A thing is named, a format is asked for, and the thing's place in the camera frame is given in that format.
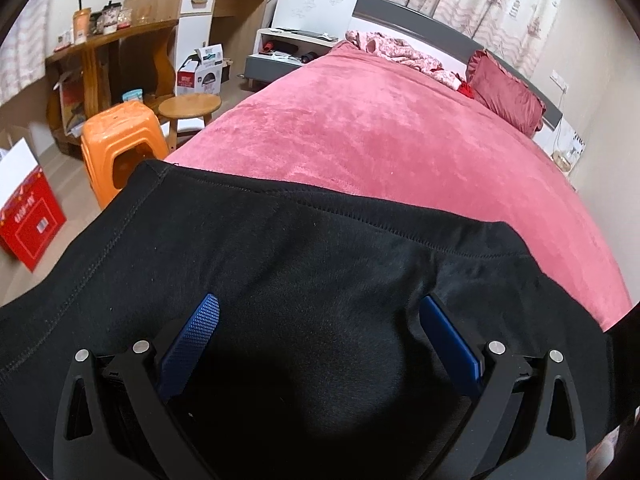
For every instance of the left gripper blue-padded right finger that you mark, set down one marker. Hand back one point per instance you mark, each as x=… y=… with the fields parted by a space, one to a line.
x=524 y=421

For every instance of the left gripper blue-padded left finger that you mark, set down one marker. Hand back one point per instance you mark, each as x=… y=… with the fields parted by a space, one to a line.
x=112 y=421

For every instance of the black pants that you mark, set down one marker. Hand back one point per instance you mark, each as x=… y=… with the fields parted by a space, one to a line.
x=318 y=368

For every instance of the red gift bag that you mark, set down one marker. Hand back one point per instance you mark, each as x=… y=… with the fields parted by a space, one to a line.
x=30 y=214

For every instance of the orange plastic stool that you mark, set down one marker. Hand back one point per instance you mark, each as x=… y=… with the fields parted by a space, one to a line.
x=114 y=142

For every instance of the far white bedside cabinet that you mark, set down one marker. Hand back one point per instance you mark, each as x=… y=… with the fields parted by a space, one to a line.
x=562 y=144

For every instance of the round wooden stool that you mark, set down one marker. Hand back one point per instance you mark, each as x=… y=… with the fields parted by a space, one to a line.
x=187 y=106

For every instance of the wooden desk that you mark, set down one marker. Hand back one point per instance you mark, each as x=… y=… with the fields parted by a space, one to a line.
x=142 y=54

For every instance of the white cardboard appliance box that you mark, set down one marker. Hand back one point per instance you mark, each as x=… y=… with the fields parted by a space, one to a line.
x=201 y=71

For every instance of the dark red ruffled pillow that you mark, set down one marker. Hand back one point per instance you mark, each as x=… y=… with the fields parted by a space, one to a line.
x=504 y=94

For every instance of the pink velvet bed blanket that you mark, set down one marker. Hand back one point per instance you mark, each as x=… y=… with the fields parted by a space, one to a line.
x=358 y=124

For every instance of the red garment on bed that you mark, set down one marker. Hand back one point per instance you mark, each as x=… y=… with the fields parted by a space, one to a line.
x=466 y=90

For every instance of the white drawer cabinet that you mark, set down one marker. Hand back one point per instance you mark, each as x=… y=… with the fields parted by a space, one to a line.
x=192 y=31

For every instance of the drink cup with straw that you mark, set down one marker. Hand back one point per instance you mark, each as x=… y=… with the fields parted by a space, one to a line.
x=81 y=23

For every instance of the grey bed headboard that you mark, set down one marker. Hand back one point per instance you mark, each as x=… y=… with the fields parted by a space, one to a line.
x=450 y=46

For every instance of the floral pink crumpled cloth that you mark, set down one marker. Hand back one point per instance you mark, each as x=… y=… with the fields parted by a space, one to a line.
x=399 y=51

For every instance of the white bedside cabinet floral decal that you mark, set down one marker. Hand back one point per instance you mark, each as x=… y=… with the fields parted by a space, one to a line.
x=328 y=18

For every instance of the wall socket plate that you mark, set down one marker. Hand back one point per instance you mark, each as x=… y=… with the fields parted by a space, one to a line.
x=559 y=81

